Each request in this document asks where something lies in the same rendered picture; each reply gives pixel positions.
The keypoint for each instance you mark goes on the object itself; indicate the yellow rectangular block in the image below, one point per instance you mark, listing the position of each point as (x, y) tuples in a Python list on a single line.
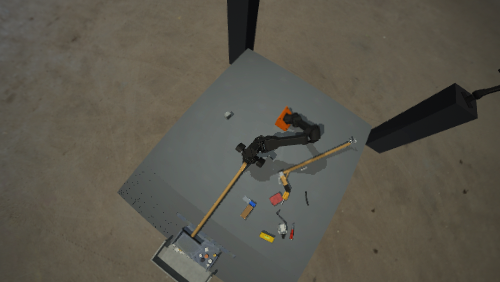
[(266, 237)]

